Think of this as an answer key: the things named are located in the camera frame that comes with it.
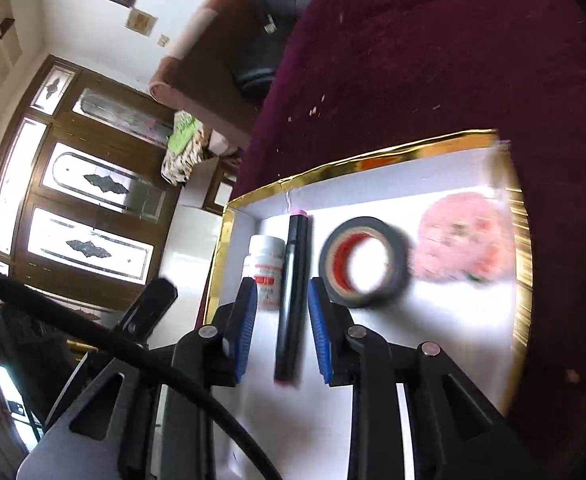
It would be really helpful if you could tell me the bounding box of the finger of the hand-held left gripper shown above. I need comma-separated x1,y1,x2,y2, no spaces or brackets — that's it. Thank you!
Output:
115,276,180,333

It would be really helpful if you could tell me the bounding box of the black cable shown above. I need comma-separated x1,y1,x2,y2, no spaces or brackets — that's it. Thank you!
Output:
0,259,284,480

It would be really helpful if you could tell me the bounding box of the black tape roll red core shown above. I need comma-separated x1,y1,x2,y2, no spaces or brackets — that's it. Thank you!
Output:
319,216,414,310

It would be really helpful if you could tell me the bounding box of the wooden door with glass panes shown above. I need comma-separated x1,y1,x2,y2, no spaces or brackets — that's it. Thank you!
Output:
0,55,234,322

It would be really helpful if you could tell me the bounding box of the black leather sofa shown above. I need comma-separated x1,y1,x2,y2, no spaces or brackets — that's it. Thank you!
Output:
235,0,368,101

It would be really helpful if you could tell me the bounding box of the gold-edged white box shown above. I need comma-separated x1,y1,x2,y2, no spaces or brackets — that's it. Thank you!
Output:
203,129,534,480

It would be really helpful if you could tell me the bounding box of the maroon table cloth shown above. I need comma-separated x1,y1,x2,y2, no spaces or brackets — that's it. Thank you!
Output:
233,0,586,480

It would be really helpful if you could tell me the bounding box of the small wall plaque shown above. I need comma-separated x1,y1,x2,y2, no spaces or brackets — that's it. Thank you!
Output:
125,7,158,37

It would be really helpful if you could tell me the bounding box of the green patterned cloth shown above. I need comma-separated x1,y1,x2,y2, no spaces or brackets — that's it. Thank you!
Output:
160,110,214,187

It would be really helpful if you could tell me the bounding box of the black marker with pink ends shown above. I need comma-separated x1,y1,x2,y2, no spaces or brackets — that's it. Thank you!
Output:
274,212,312,389

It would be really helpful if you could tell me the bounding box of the brown upholstered chair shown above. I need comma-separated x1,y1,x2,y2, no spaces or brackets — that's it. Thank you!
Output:
149,0,294,147

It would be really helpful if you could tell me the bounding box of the pink fluffy round toy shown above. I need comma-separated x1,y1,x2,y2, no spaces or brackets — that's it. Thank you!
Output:
412,191,517,284

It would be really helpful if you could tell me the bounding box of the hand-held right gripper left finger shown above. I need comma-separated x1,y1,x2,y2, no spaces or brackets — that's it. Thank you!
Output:
17,276,260,480

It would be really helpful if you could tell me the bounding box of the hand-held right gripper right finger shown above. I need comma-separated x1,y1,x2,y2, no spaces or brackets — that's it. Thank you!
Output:
307,276,544,480

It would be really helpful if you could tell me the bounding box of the white bottle with red label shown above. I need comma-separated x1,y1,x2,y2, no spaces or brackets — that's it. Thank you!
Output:
243,235,286,312

